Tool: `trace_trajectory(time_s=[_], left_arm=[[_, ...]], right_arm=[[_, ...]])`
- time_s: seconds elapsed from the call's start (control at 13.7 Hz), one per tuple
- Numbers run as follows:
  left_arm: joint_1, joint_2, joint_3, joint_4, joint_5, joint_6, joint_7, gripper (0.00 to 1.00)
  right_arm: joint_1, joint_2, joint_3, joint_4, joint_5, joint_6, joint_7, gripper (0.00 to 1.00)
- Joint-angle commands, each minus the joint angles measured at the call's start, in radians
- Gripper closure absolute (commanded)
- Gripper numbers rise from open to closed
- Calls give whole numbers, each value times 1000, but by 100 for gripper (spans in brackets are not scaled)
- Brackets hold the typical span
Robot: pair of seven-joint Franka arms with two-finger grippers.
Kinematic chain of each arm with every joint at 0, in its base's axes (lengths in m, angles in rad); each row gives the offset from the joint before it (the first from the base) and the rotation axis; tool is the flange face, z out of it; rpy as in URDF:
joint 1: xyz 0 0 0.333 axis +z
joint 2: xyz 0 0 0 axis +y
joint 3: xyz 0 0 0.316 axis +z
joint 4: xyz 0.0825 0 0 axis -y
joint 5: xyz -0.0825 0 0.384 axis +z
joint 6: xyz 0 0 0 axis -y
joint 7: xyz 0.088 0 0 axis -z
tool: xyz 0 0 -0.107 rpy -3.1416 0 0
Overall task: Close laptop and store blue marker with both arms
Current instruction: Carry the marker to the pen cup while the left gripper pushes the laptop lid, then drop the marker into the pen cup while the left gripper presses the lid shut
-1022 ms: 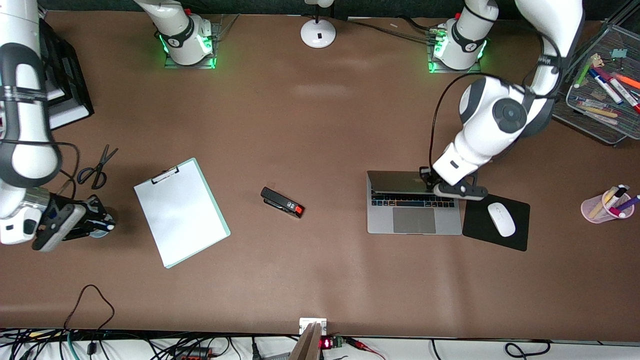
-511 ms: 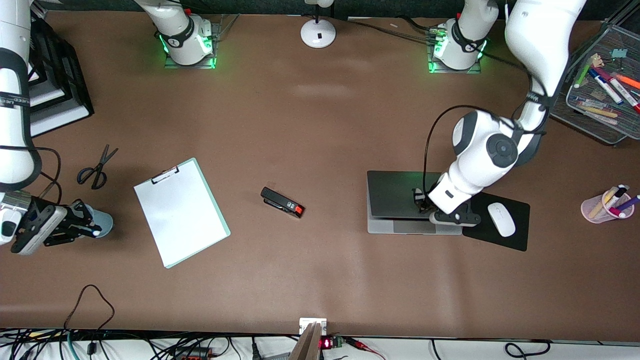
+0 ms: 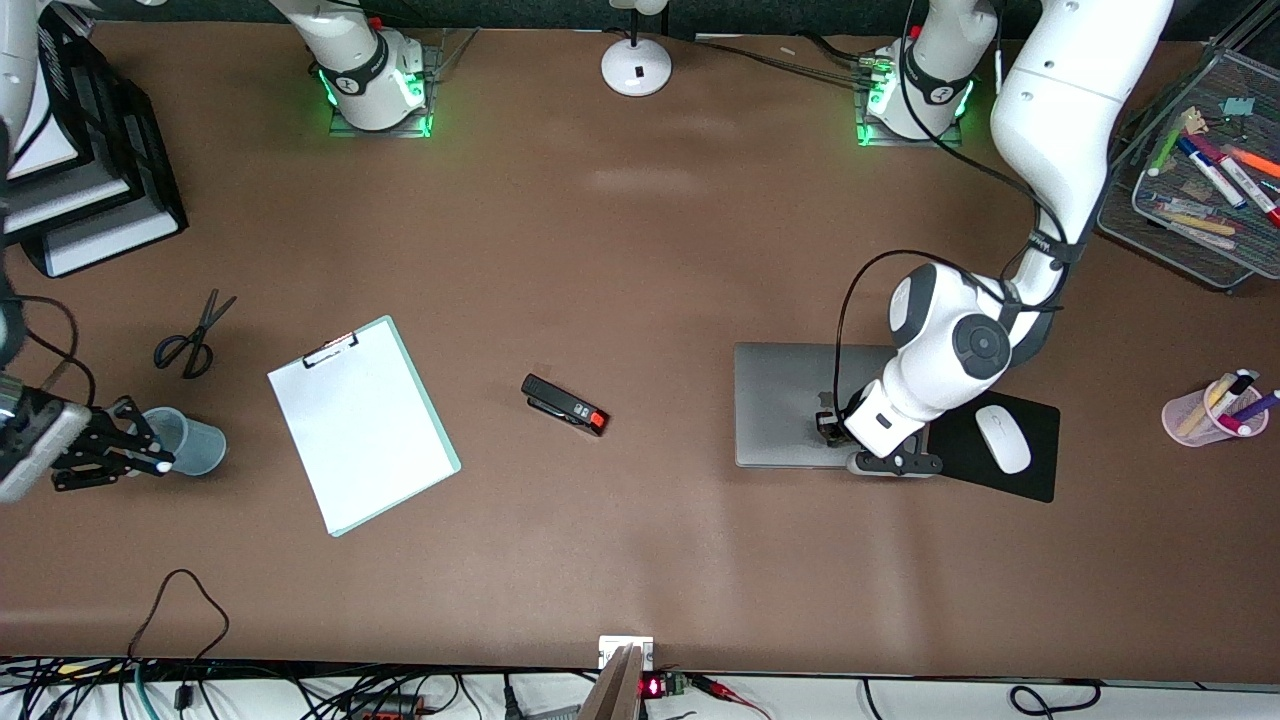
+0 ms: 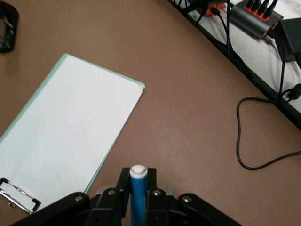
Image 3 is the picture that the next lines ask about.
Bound brown wooden post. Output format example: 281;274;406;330
578;643;646;720

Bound white computer mouse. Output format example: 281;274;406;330
975;404;1033;475

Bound silver laptop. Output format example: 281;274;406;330
733;342;926;470

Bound white marker with blue cap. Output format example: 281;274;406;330
1178;138;1249;209

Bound dark mesh desk organizer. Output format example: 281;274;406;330
1095;45;1280;296

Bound yellow pencil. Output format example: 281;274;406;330
1165;210;1241;238

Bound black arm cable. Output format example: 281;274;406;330
0;295;97;406
833;0;1071;431

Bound black cable tangle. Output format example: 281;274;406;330
0;655;581;720

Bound light green clipboard with paper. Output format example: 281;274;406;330
266;315;463;539

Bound orange highlighter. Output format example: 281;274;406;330
1225;145;1280;181

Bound green marker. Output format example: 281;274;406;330
1148;118;1191;178

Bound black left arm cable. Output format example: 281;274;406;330
833;0;1071;431

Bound black base cable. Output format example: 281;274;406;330
795;32;876;71
690;35;871;91

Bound white round lamp base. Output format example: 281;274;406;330
600;0;673;98

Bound pink translucent pen cup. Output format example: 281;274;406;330
1162;376;1269;448

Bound black stacked paper tray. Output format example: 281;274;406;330
0;10;189;279

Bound small white box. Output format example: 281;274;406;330
598;636;656;669

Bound black and blue scissors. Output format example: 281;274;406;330
153;289;238;380

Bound white marker with red cap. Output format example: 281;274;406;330
1213;152;1280;229

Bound light blue mesh pen cup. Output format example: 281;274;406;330
140;405;228;477

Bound yellow pen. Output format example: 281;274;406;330
1178;378;1238;438

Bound black and white marker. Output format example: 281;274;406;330
1213;368;1261;413

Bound thin black looped cable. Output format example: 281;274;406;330
125;568;231;716

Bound black coiled cable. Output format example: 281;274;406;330
1008;680;1103;717

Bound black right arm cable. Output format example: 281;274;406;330
0;295;97;406

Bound red cable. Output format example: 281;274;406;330
690;675;773;720

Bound black mouse pad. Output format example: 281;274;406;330
924;378;1062;504

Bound black stapler with red end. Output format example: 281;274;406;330
521;374;610;438

